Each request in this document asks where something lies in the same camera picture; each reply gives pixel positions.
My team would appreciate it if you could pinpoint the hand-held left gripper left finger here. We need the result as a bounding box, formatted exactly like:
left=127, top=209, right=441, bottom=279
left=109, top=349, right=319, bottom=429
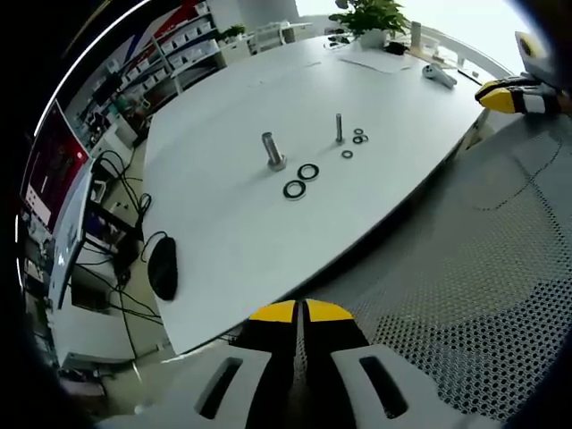
left=96, top=299, right=299, bottom=429

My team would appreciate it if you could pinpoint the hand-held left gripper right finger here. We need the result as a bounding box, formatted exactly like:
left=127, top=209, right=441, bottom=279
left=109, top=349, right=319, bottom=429
left=302, top=299, right=497, bottom=429

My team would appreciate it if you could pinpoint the thick threaded stud hex base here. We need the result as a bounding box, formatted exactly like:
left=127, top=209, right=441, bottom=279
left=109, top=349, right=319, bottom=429
left=260, top=130, right=288, bottom=172

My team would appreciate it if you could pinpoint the white handheld controller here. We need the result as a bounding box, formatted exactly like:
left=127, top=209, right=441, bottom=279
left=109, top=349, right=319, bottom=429
left=420, top=63, right=458, bottom=89

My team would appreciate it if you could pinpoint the white paper sheet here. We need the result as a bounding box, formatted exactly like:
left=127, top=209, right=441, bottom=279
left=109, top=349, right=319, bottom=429
left=338, top=47, right=415, bottom=74

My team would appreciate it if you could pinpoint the black computer mouse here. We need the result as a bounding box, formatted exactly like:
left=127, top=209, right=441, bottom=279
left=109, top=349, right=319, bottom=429
left=147, top=235, right=179, bottom=301

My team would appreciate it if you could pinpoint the green potted plant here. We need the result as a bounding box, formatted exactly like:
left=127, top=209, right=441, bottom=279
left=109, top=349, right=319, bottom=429
left=328, top=0, right=411, bottom=50

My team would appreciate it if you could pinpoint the grey mesh chair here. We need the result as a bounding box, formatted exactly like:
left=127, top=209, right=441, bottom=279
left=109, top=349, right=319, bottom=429
left=307, top=109, right=572, bottom=422

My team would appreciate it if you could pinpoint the grey monitor back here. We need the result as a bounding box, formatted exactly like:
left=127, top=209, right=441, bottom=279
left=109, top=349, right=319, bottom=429
left=47, top=161, right=96, bottom=310

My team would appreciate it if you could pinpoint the small green plant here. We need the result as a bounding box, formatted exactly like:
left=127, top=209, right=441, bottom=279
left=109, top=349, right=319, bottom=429
left=222, top=24, right=248, bottom=44

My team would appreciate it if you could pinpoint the monitor with red screen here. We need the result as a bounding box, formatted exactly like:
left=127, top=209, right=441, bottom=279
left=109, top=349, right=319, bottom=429
left=20, top=100, right=94, bottom=233

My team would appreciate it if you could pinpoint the white storage shelf with bins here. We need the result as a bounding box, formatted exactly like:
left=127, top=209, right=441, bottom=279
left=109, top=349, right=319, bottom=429
left=105, top=2, right=227, bottom=97

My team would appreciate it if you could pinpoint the black mouse cable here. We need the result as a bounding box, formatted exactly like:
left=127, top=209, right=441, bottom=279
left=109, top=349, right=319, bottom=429
left=140, top=230, right=171, bottom=264

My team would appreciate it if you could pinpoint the black cable bundle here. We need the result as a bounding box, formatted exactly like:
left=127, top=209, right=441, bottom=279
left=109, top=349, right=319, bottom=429
left=91, top=149, right=156, bottom=233

